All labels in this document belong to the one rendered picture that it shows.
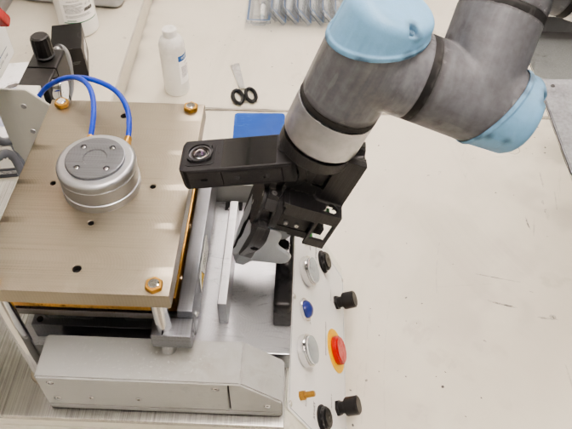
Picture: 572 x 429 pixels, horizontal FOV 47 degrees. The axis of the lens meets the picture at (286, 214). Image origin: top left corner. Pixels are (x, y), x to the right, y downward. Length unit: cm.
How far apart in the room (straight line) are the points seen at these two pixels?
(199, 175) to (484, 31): 28
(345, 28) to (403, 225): 65
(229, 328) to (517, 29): 42
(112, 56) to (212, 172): 84
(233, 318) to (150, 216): 16
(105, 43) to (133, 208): 84
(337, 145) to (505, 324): 55
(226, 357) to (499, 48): 39
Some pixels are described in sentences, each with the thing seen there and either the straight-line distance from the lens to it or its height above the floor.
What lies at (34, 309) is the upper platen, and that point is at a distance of 73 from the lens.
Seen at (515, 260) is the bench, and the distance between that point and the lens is 114.
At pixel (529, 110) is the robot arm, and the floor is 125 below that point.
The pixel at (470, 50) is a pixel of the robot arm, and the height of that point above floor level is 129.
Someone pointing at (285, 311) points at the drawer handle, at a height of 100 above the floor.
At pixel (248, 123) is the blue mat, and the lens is 131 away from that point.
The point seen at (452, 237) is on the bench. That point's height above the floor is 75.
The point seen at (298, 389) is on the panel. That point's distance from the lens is 78.
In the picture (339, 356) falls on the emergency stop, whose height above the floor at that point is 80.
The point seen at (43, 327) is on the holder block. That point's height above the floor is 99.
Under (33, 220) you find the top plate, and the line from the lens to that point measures 69.
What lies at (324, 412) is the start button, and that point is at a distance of 83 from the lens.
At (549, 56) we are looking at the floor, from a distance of 301.
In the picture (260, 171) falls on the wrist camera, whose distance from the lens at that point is 62.
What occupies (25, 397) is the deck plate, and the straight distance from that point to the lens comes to 80.
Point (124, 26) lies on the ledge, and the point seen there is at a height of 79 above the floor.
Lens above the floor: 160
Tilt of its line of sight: 49 degrees down
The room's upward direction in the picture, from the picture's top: 1 degrees clockwise
